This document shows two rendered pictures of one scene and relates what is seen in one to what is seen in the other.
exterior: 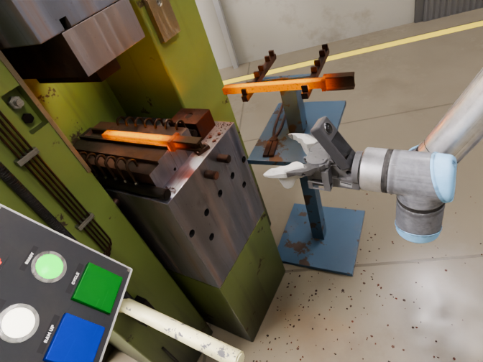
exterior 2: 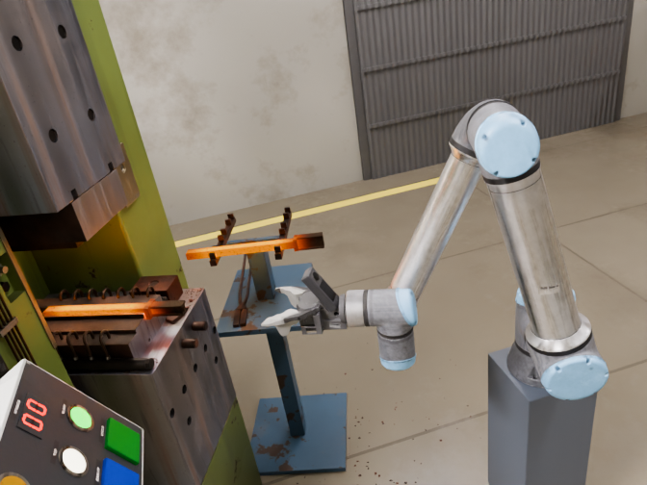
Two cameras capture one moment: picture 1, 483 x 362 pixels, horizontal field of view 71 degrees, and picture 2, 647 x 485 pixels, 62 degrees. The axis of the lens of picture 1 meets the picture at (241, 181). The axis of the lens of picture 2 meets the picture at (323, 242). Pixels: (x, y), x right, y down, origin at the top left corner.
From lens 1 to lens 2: 0.59 m
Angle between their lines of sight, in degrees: 27
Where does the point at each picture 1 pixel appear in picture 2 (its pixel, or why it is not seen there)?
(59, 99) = not seen: outside the picture
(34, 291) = (76, 438)
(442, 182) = (406, 308)
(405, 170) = (379, 303)
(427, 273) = (423, 447)
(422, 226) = (401, 351)
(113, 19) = (106, 189)
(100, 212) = not seen: hidden behind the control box
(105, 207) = not seen: hidden behind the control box
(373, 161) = (354, 299)
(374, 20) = (320, 177)
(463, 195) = (443, 359)
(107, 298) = (133, 449)
